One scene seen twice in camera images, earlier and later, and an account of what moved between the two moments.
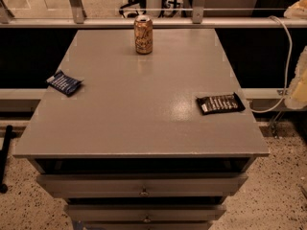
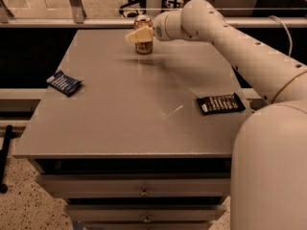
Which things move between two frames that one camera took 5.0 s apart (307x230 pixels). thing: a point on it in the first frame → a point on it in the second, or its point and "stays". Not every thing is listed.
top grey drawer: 142,185 stays
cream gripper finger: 296,96 → 167,26
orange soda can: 144,34 stays
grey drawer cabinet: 147,141 stays
